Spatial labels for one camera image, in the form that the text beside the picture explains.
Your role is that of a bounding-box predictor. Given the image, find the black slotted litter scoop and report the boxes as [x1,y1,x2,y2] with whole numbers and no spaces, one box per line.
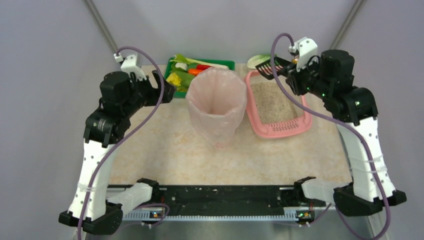
[255,56,292,80]

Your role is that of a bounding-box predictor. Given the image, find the pink plastic trash bag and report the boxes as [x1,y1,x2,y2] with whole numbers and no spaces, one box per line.
[185,67,248,148]

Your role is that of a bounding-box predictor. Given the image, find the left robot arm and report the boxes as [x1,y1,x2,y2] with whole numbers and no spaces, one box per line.
[58,70,175,239]

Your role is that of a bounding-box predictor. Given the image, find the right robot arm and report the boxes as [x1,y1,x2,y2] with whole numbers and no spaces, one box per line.
[284,49,407,217]

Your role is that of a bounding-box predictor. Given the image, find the cat litter sand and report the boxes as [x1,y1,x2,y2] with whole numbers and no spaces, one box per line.
[251,81,298,124]

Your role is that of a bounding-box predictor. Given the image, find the pink litter box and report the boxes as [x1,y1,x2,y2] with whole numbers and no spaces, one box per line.
[244,70,313,139]

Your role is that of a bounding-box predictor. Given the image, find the green toy leaf vegetable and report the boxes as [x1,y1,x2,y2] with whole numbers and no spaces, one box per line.
[166,64,195,93]

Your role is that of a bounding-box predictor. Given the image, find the orange toy carrot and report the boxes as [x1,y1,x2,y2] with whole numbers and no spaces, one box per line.
[187,68,203,76]

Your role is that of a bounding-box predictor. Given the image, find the white toy leek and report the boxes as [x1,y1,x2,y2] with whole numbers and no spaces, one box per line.
[171,53,229,69]

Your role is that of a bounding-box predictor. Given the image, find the red toy chili pepper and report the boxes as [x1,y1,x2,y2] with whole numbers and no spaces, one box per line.
[196,64,212,71]

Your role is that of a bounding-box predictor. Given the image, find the toy cabbage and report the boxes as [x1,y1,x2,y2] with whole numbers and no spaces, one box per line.
[246,54,271,70]

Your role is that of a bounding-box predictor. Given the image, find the green plastic tray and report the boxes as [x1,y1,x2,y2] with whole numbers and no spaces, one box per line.
[163,56,236,99]

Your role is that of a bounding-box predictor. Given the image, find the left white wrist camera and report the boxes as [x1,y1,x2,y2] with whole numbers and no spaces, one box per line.
[113,53,147,81]

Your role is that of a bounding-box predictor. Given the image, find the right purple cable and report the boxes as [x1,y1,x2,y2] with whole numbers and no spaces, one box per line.
[270,32,392,240]

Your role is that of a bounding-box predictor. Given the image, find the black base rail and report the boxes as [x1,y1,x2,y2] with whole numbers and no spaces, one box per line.
[114,184,327,220]

